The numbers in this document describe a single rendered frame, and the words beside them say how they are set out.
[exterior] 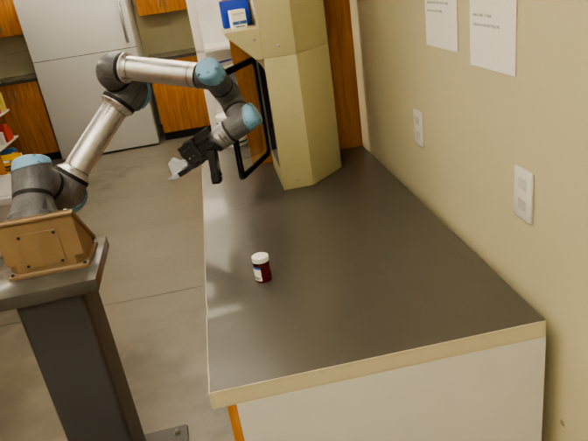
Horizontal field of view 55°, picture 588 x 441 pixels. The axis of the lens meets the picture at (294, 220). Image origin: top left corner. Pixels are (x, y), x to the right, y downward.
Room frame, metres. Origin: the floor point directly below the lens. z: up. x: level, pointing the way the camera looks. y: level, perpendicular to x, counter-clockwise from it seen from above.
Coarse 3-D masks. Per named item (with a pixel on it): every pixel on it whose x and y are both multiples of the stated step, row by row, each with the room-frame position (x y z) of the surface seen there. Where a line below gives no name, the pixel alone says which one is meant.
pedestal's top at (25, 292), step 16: (96, 240) 1.75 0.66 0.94; (96, 256) 1.62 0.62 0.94; (0, 272) 1.61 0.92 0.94; (64, 272) 1.54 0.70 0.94; (80, 272) 1.52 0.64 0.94; (96, 272) 1.51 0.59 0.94; (0, 288) 1.50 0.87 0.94; (16, 288) 1.48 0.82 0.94; (32, 288) 1.47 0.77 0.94; (48, 288) 1.45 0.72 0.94; (64, 288) 1.45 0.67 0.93; (80, 288) 1.46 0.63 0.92; (96, 288) 1.46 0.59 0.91; (0, 304) 1.43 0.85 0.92; (16, 304) 1.43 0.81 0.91; (32, 304) 1.44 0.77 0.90
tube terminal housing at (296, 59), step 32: (256, 0) 1.96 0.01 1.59; (288, 0) 1.97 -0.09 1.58; (320, 0) 2.11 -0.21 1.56; (288, 32) 1.97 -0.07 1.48; (320, 32) 2.09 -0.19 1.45; (288, 64) 1.96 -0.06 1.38; (320, 64) 2.07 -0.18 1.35; (288, 96) 1.96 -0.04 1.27; (320, 96) 2.05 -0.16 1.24; (288, 128) 1.96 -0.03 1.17; (320, 128) 2.04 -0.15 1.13; (288, 160) 1.96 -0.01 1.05; (320, 160) 2.02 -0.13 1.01
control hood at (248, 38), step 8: (224, 32) 2.00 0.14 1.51; (232, 32) 1.95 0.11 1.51; (240, 32) 1.95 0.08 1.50; (248, 32) 1.95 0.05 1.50; (256, 32) 1.96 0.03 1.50; (232, 40) 1.95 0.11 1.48; (240, 40) 1.95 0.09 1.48; (248, 40) 1.95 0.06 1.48; (256, 40) 1.96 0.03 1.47; (248, 48) 1.95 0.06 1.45; (256, 48) 1.96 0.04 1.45; (256, 56) 1.95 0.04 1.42
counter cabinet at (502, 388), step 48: (336, 384) 0.92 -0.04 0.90; (384, 384) 0.93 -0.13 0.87; (432, 384) 0.94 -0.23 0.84; (480, 384) 0.95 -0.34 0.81; (528, 384) 0.96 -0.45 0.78; (240, 432) 0.90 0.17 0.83; (288, 432) 0.91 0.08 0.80; (336, 432) 0.92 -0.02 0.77; (384, 432) 0.93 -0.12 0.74; (432, 432) 0.94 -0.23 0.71; (480, 432) 0.95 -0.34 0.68; (528, 432) 0.96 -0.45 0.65
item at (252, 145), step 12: (240, 72) 2.12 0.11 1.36; (252, 72) 2.22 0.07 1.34; (240, 84) 2.10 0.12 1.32; (252, 84) 2.20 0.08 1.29; (252, 96) 2.18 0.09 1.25; (252, 132) 2.13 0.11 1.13; (240, 144) 2.02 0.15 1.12; (252, 144) 2.11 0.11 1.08; (264, 144) 2.22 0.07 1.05; (252, 156) 2.10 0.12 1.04
